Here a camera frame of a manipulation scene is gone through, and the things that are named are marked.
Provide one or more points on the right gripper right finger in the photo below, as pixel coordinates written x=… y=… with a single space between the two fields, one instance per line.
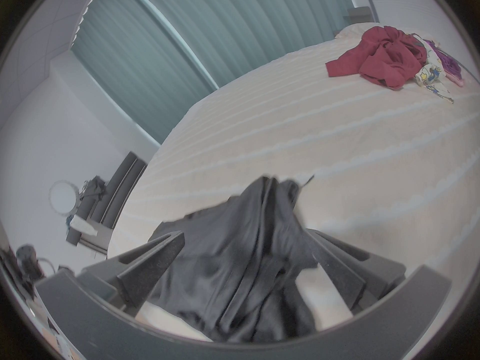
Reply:
x=360 y=276

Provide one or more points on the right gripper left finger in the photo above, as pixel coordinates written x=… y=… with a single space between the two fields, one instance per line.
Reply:
x=150 y=268

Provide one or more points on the black T-shirt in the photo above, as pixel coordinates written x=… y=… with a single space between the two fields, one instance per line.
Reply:
x=243 y=257

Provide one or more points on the bed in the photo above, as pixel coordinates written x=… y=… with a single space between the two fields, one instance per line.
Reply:
x=300 y=126

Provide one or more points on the white cloth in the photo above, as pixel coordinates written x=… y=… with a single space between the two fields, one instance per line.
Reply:
x=84 y=226

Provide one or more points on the black chest of drawers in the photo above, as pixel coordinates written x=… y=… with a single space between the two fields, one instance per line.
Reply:
x=123 y=178

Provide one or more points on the blue-green curtain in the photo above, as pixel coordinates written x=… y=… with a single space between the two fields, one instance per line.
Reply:
x=131 y=69
x=243 y=21

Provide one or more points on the white printed garment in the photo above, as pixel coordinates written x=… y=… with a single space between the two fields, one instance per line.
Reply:
x=431 y=75

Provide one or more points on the pink garment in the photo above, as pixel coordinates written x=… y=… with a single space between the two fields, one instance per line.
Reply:
x=458 y=81

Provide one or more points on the dark red garment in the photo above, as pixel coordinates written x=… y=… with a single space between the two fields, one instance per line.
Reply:
x=386 y=58

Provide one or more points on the purple garment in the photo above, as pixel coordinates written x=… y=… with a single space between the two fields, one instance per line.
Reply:
x=448 y=60

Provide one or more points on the pale pink pillow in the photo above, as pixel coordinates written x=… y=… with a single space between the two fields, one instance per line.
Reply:
x=352 y=31

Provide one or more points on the grey bedside table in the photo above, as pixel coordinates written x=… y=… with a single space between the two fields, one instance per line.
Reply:
x=359 y=14

